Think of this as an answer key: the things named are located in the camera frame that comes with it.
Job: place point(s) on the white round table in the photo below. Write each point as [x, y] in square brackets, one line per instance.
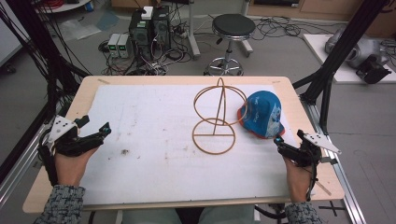
[62, 5]

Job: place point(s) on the black round stool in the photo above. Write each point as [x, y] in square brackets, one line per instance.
[233, 26]

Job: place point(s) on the black device on board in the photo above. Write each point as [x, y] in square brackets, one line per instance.
[372, 71]

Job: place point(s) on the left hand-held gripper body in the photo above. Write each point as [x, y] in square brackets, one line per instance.
[63, 141]

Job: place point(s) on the black metal frame post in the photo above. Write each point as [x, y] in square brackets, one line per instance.
[34, 40]
[342, 46]

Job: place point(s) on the grey stand leg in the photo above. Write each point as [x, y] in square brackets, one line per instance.
[193, 37]

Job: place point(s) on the grey rounded machine shell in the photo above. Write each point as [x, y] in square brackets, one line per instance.
[361, 49]

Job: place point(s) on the person's right hand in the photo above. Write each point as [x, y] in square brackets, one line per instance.
[299, 180]

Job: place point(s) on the white floor board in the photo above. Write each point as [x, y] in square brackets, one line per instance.
[342, 73]

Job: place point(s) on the grey power supply unit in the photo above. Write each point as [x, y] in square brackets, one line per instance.
[123, 46]
[113, 45]

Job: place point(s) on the blue hat with orange brim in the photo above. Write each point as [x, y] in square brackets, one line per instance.
[263, 113]

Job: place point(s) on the person's left hand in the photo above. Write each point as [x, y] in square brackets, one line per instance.
[70, 169]

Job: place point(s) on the black computer tower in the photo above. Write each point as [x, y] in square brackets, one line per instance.
[162, 28]
[140, 31]

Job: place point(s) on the person's legs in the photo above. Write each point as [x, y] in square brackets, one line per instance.
[218, 215]

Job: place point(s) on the white box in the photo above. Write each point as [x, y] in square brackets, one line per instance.
[147, 12]

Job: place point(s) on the aluminium frame rail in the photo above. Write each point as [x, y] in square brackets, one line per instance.
[18, 174]
[342, 174]

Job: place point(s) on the white table mat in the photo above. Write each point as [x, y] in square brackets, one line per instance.
[155, 174]

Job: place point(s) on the blue tape roll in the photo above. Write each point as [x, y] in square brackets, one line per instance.
[89, 6]

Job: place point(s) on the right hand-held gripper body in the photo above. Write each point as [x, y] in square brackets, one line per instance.
[306, 154]

